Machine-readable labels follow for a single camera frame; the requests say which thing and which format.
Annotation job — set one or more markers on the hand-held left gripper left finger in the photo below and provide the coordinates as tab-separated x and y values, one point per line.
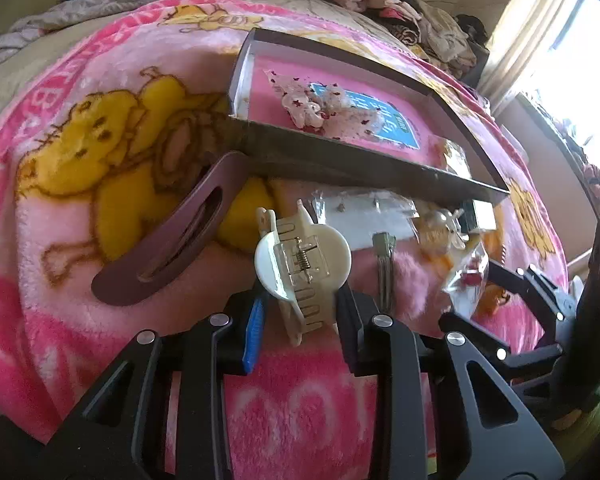
254	332

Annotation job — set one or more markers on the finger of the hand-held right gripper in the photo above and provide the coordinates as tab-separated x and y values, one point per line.
525	285
472	332

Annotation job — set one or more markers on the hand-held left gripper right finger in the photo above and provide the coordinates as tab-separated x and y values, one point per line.
350	330

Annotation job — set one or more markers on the clear packet of red beads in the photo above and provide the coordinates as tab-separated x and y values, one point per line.
472	277

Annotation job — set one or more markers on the pink pom-pom hair clip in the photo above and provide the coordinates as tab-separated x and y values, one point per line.
384	270

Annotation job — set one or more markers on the small square silver box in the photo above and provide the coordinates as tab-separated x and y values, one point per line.
482	216

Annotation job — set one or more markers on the cream claw hair clip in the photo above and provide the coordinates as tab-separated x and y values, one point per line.
325	250

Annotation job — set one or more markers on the clear claw clip orange bow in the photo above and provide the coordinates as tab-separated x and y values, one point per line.
437	230

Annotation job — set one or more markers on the earring card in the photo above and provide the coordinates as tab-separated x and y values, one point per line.
365	220

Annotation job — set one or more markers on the mauve snap hair clip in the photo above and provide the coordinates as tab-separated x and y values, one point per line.
125	280

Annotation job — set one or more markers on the cardboard box with pink lining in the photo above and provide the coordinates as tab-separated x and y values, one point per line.
330	160

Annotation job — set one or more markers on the person's right forearm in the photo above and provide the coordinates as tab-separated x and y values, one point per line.
587	417

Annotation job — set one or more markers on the floral patterned cloth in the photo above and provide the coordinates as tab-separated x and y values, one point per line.
597	180

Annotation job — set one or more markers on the blue printed label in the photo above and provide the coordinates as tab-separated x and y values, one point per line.
405	132

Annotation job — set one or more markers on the pink printed cartoon blanket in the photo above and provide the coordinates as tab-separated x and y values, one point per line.
80	240

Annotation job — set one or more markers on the cream curtain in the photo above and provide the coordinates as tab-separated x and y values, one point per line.
525	30

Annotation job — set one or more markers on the pile of clothes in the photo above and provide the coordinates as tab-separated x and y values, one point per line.
420	15

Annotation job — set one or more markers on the beige bed sheet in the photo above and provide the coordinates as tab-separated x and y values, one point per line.
15	90

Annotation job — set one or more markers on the grey floral quilt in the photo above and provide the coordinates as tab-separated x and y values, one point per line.
105	5

